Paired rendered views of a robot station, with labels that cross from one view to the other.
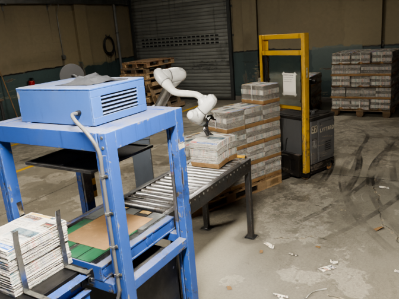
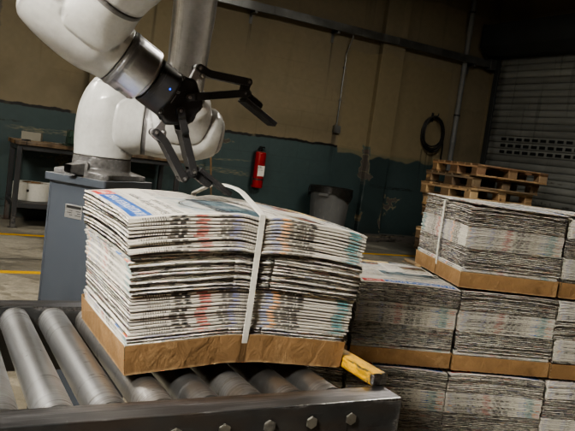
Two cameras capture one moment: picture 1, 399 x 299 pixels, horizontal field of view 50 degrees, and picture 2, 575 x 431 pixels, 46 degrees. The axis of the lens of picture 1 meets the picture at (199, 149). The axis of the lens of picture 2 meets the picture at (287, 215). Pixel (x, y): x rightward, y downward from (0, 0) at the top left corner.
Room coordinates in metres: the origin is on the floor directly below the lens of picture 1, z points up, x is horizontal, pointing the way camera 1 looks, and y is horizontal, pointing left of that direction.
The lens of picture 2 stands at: (2.91, -0.75, 1.13)
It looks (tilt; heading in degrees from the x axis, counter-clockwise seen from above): 5 degrees down; 28
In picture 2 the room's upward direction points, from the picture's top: 8 degrees clockwise
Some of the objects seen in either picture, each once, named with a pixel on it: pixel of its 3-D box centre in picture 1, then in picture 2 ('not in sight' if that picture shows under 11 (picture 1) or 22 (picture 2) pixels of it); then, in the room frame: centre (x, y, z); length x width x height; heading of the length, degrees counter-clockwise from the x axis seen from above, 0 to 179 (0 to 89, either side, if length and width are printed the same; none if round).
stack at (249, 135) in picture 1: (219, 165); (417, 409); (4.87, -0.22, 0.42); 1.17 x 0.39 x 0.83; 127
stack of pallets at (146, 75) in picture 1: (149, 85); (478, 216); (11.56, 1.19, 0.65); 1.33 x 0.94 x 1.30; 152
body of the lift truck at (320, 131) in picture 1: (303, 139); not in sight; (5.79, -1.45, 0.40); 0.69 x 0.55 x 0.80; 37
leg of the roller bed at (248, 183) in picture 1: (249, 204); not in sight; (3.84, -0.43, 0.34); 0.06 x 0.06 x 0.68; 58
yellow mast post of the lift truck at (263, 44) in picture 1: (265, 101); not in sight; (5.83, -0.95, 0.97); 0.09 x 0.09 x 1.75; 37
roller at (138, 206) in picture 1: (143, 207); not in sight; (2.94, 0.44, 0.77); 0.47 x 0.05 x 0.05; 58
